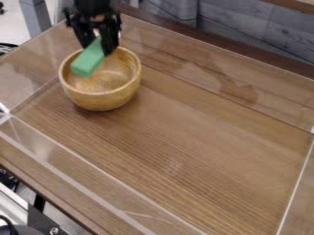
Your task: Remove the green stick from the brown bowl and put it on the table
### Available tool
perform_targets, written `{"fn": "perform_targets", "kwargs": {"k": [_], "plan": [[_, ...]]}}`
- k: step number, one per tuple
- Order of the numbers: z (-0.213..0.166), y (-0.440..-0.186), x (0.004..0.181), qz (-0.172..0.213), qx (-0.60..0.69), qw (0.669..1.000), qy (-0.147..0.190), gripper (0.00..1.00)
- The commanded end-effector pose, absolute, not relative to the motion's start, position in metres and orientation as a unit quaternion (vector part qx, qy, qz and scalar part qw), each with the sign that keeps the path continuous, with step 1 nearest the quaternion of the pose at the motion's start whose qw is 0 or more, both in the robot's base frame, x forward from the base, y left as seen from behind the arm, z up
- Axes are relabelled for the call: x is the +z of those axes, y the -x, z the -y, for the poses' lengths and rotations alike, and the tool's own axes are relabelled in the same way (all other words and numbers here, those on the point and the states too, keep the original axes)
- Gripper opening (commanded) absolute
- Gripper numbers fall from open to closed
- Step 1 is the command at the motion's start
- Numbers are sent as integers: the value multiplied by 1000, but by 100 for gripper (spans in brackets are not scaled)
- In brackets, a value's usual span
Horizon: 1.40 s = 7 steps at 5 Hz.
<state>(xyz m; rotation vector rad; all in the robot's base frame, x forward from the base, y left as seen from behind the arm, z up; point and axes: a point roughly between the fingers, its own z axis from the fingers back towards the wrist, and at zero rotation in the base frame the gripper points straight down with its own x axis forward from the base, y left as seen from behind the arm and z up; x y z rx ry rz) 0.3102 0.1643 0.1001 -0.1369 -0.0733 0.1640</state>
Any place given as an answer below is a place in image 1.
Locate green rectangular block stick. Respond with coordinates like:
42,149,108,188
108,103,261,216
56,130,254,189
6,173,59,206
70,37,106,77

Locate black cable bottom left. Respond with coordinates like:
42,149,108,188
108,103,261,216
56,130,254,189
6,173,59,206
0,214,23,235

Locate clear acrylic tray wall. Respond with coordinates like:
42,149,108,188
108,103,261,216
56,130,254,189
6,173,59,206
0,101,312,235

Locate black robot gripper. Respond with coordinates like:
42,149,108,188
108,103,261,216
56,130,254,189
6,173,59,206
64,0,122,55

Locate light wooden bowl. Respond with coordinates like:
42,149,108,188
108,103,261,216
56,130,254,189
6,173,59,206
59,47,142,111

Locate grey post background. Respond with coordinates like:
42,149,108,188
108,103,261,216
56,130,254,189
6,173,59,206
19,0,52,38

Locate black metal table bracket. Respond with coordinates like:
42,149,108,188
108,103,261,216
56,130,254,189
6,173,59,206
27,205,70,235

